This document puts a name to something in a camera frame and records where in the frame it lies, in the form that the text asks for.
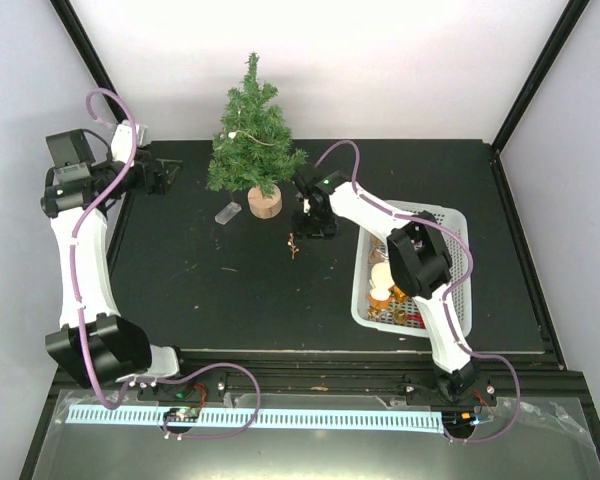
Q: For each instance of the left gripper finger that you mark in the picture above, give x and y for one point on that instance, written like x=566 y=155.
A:
x=163 y=183
x=166 y=169

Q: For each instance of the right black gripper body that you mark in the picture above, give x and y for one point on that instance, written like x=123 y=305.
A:
x=315 y=225

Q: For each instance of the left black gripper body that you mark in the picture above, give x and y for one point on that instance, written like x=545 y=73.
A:
x=148 y=187

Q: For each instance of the brown berry twig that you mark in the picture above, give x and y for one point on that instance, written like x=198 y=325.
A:
x=291 y=243

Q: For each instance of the white ball string lights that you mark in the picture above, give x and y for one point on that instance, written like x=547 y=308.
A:
x=232 y=135

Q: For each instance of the small green christmas tree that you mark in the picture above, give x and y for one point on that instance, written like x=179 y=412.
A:
x=254 y=149

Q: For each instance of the white perforated plastic basket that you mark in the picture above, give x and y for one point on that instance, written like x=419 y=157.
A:
x=445 y=290

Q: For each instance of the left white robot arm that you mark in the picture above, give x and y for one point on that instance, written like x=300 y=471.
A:
x=77 y=192

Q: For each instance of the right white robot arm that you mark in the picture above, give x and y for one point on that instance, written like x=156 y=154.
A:
x=419 y=263

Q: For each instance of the clear battery box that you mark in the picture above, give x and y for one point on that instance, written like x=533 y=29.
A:
x=227 y=213

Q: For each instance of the gold gift box ornament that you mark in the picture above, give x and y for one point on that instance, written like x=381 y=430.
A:
x=398 y=295

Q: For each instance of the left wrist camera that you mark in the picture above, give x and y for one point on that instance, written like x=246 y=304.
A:
x=121 y=142

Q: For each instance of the white slotted cable duct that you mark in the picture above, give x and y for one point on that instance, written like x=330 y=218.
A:
x=264 y=418

